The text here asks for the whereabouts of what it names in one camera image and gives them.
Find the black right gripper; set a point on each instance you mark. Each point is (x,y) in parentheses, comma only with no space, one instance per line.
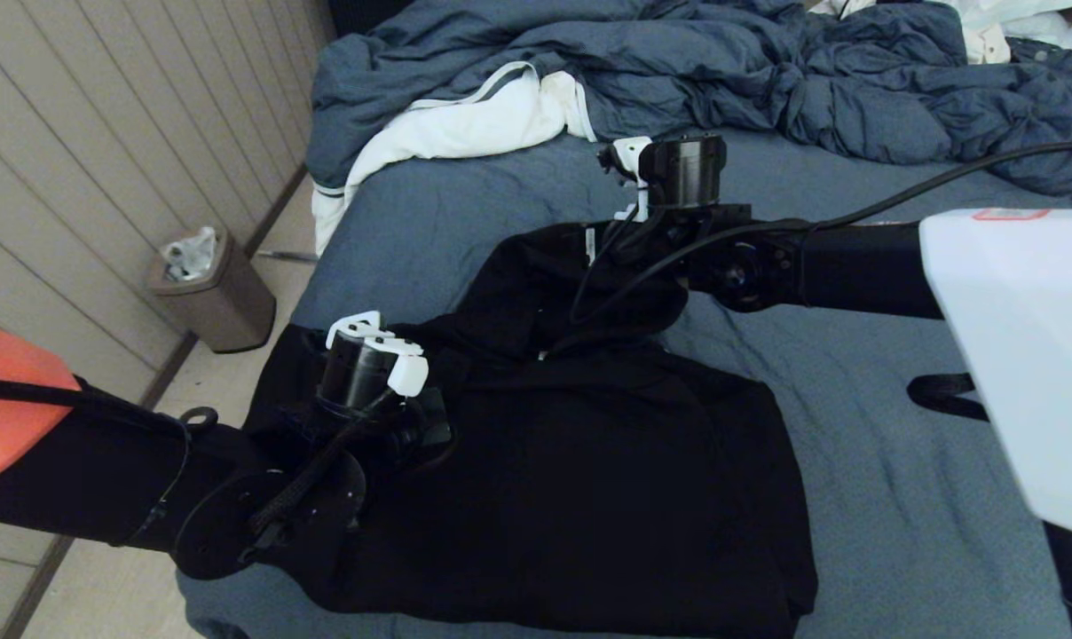
(625,244)

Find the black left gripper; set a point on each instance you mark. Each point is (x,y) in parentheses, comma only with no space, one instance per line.
(425,426)

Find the black zip hoodie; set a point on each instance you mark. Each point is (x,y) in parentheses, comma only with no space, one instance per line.
(536,488)

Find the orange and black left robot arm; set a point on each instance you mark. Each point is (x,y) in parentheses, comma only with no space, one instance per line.
(74,461)

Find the rumpled blue duvet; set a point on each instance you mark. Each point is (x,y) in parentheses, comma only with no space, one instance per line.
(678,62)

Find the white garment with grey stripe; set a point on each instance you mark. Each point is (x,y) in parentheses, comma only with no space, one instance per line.
(465,124)

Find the grey metal rod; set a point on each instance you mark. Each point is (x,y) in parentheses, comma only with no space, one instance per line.
(287,257)

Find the beige trash bin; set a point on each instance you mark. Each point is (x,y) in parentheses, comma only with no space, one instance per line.
(221,302)

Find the clear plastic bin bag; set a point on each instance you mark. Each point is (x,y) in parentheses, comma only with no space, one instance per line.
(188,256)

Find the blue bed sheet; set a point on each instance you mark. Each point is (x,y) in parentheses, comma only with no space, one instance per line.
(900,444)

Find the black headboard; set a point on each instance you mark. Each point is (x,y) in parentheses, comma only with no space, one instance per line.
(358,13)

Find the cream rumpled garment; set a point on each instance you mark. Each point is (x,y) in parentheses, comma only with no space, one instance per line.
(989,44)

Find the white pillow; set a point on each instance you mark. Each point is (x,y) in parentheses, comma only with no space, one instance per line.
(1028,27)

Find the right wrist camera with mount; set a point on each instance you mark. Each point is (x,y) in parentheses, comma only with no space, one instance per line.
(632,164)

